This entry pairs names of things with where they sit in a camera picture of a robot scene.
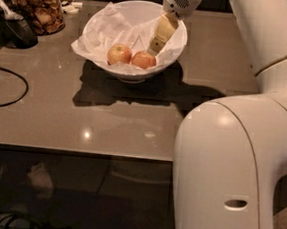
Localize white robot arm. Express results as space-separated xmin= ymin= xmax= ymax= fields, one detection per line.
xmin=172 ymin=0 xmax=287 ymax=229

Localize glass jar of dried chips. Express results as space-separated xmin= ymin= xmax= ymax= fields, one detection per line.
xmin=11 ymin=0 xmax=65 ymax=36

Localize black cable on table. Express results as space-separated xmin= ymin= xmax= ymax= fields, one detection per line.
xmin=0 ymin=65 xmax=32 ymax=111

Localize white crumpled paper liner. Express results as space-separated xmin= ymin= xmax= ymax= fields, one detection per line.
xmin=68 ymin=0 xmax=185 ymax=79

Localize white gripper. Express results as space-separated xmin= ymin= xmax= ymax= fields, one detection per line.
xmin=147 ymin=0 xmax=203 ymax=55

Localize small white items on table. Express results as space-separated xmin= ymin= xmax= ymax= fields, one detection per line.
xmin=61 ymin=0 xmax=83 ymax=15

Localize white spoon handle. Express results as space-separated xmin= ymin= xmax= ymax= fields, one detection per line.
xmin=0 ymin=0 xmax=24 ymax=21

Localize left red yellow apple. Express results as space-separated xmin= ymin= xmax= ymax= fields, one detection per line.
xmin=107 ymin=44 xmax=133 ymax=65

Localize black round appliance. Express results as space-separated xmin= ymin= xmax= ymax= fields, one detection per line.
xmin=4 ymin=19 xmax=38 ymax=49

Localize white ceramic bowl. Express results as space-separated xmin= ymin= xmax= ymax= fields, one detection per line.
xmin=77 ymin=0 xmax=191 ymax=89

